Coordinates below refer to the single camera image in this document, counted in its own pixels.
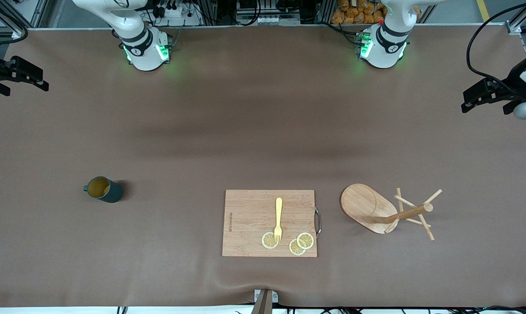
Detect dark teal mug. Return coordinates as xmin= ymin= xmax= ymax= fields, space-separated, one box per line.
xmin=83 ymin=176 xmax=124 ymax=203

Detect wooden mug tree rack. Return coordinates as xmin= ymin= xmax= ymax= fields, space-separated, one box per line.
xmin=340 ymin=183 xmax=443 ymax=241

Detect orange snack bags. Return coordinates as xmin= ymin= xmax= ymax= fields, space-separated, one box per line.
xmin=331 ymin=0 xmax=420 ymax=24

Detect white power strip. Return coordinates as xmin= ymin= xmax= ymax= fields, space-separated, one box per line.
xmin=155 ymin=1 xmax=202 ymax=26

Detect grey electronics box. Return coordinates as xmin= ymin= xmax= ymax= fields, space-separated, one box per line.
xmin=234 ymin=0 xmax=303 ymax=26

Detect yellow plastic fork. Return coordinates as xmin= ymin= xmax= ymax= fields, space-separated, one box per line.
xmin=274 ymin=198 xmax=283 ymax=243

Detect bamboo cutting board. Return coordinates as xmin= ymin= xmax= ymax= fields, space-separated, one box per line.
xmin=222 ymin=190 xmax=322 ymax=258

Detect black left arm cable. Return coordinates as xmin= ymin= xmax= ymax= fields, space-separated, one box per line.
xmin=466 ymin=0 xmax=526 ymax=94

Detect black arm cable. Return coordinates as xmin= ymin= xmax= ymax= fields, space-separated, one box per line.
xmin=466 ymin=0 xmax=526 ymax=94
xmin=0 ymin=0 xmax=29 ymax=48

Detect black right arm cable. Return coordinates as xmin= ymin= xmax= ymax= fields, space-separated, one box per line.
xmin=0 ymin=0 xmax=29 ymax=48

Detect aluminium frame extrusion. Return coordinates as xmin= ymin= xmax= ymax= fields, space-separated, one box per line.
xmin=505 ymin=0 xmax=526 ymax=35
xmin=0 ymin=0 xmax=49 ymax=39

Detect aluminium camera post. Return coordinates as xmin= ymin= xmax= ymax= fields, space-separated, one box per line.
xmin=251 ymin=289 xmax=279 ymax=314

